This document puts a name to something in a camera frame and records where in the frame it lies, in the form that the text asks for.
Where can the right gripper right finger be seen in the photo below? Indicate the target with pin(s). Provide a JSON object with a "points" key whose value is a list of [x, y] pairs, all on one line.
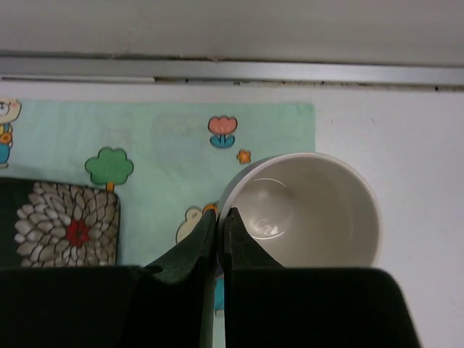
{"points": [[247, 268]]}

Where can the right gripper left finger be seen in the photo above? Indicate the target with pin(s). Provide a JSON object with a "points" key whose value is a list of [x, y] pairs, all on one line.
{"points": [[172, 304]]}

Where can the purple mug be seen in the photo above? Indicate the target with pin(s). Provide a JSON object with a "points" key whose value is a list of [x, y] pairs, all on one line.
{"points": [[306, 210]]}

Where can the green cartoon placemat cloth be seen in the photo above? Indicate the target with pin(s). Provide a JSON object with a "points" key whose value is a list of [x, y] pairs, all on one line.
{"points": [[167, 163]]}

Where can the black floral square plate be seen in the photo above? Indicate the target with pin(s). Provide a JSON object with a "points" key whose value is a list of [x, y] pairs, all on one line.
{"points": [[47, 224]]}

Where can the aluminium table edge rail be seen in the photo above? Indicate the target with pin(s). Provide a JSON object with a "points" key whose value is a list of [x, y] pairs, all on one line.
{"points": [[104, 68]]}

